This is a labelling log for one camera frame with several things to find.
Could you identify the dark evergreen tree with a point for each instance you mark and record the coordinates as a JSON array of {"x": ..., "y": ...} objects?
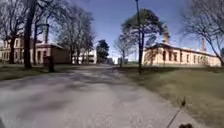
[{"x": 102, "y": 50}]

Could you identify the small bare tree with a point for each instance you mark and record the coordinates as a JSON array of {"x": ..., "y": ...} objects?
[{"x": 122, "y": 46}]

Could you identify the white building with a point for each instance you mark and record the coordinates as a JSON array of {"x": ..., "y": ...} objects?
[{"x": 89, "y": 56}]

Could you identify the tall dark pole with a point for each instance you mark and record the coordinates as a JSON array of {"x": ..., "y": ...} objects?
[{"x": 138, "y": 33}]

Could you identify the grey paved path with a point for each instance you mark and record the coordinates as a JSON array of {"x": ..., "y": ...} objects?
[{"x": 83, "y": 100}]

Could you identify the tall pine tree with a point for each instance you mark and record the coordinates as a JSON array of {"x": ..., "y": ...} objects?
[{"x": 145, "y": 23}]

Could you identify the tan brick building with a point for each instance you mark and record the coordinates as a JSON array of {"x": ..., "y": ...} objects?
[{"x": 50, "y": 53}]

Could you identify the long yellow building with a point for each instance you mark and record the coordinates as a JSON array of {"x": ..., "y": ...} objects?
[{"x": 180, "y": 55}]

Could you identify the grass lawn with bare patches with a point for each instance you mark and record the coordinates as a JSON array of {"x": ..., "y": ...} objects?
[{"x": 186, "y": 86}]

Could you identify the row of bare trees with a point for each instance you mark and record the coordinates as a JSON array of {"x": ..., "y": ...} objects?
[{"x": 28, "y": 33}]

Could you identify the shaded grass strip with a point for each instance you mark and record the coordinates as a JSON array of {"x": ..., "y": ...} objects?
[{"x": 16, "y": 72}]

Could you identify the dark post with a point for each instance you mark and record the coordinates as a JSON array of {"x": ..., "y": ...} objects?
[{"x": 50, "y": 63}]

